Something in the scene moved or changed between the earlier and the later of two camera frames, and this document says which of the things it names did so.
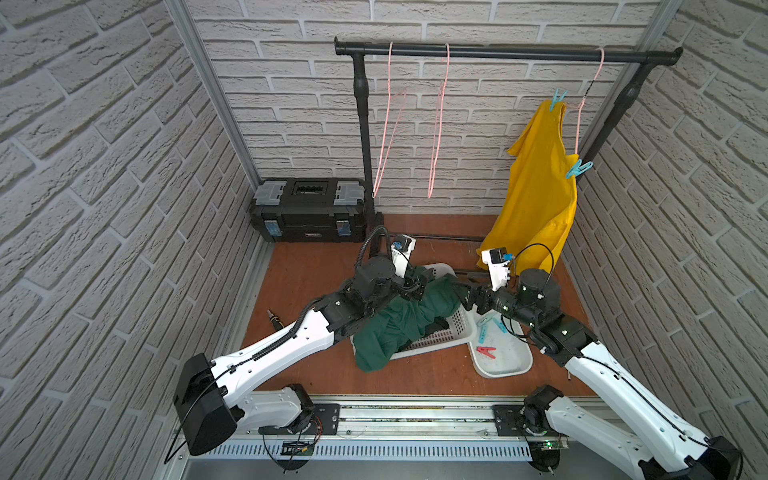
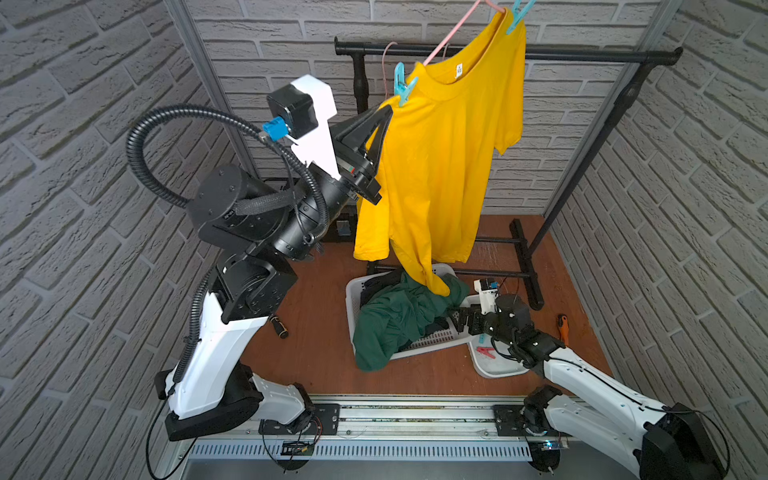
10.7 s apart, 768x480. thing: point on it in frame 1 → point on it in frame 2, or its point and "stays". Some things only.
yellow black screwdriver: x=275 y=320 stays
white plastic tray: x=500 y=348 stays
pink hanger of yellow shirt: x=586 y=92 → x=459 y=23
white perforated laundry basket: x=462 y=327 stays
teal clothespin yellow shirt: x=577 y=169 → x=402 y=88
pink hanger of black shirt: x=379 y=178 → x=394 y=42
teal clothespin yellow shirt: x=556 y=100 → x=518 y=16
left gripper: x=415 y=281 → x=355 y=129
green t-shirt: x=398 y=322 stays
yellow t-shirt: x=541 y=195 → x=430 y=153
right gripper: x=485 y=294 → x=475 y=316
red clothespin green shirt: x=485 y=351 stays
